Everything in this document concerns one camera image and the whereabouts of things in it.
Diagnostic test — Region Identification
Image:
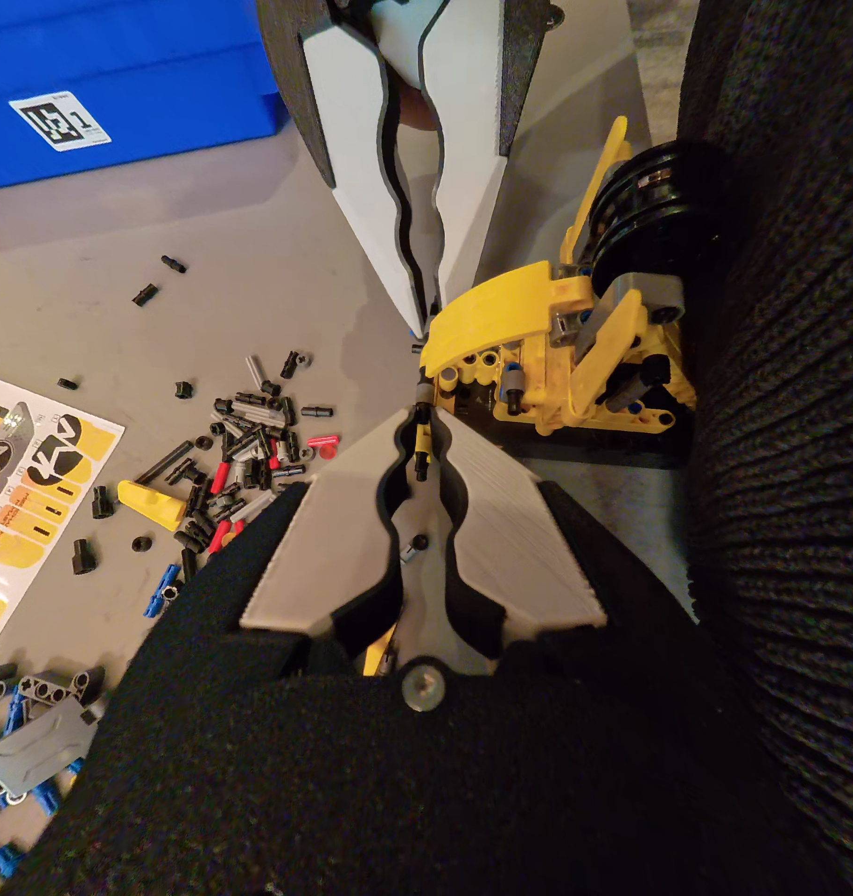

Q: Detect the yellow brick beam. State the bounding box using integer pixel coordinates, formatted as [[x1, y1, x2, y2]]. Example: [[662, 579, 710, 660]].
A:
[[364, 626, 399, 677]]

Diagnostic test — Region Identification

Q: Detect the person's black knit sweater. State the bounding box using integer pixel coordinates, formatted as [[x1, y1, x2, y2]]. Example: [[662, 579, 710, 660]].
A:
[[678, 0, 853, 896]]

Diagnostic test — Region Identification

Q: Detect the yellow wedge brick piece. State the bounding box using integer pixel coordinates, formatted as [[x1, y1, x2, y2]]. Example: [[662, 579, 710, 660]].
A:
[[117, 479, 188, 533]]

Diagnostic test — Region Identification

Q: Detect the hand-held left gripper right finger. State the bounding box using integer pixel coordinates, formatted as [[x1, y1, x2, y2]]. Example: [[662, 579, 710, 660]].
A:
[[430, 406, 607, 659]]

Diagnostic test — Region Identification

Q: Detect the yellow black sticker sheet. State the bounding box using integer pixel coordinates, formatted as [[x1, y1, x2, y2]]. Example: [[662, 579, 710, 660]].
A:
[[0, 371, 126, 662]]

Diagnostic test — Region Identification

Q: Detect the blue plastic bin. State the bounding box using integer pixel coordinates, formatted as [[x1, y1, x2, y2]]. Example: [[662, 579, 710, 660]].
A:
[[0, 0, 291, 193]]

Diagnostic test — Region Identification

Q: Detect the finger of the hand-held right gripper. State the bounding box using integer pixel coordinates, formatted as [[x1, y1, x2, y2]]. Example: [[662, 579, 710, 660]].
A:
[[301, 21, 432, 335], [418, 0, 503, 319]]

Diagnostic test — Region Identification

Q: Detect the yellow brick vehicle model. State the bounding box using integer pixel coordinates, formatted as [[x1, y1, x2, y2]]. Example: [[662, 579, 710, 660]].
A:
[[433, 115, 700, 435]]

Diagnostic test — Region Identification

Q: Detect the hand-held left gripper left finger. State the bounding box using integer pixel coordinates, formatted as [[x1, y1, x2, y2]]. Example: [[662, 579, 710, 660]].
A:
[[239, 407, 411, 659]]

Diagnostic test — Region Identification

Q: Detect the yellow curved panel with axle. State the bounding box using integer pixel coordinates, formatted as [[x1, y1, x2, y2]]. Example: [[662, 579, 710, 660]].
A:
[[407, 260, 597, 484]]

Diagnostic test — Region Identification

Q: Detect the pile of black red pins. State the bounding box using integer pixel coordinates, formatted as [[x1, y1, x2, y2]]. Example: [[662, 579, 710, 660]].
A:
[[136, 350, 343, 585]]

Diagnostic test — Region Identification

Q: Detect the grey curved brick panel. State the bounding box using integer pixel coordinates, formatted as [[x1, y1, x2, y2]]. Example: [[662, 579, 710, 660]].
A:
[[0, 696, 98, 799]]

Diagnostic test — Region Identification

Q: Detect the pile of mixed brick beams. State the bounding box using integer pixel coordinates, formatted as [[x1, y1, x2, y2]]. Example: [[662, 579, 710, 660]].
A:
[[0, 658, 109, 879]]

